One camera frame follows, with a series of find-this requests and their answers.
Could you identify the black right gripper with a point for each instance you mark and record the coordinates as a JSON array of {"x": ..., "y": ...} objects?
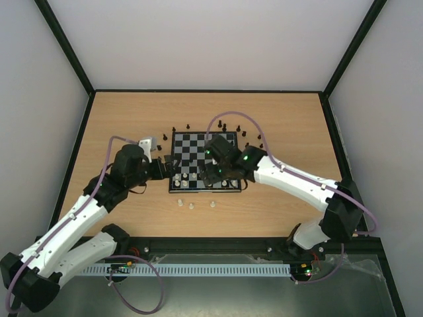
[{"x": 210, "y": 174}]

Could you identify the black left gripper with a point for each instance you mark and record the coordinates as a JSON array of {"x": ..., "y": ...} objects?
[{"x": 160, "y": 174}]

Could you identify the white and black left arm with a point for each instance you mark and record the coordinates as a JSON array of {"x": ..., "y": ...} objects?
[{"x": 36, "y": 275}]

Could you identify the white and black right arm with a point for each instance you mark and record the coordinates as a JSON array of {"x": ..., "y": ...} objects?
[{"x": 340, "y": 211}]

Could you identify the black and silver chessboard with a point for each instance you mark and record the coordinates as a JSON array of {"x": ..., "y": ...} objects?
[{"x": 190, "y": 145}]

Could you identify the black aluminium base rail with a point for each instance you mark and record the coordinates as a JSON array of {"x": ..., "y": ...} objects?
[{"x": 272, "y": 249}]

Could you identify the light blue slotted cable duct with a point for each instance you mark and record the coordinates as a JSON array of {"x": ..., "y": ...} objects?
[{"x": 190, "y": 270}]

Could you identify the black enclosure frame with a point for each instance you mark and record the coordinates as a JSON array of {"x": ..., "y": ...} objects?
[{"x": 310, "y": 110}]

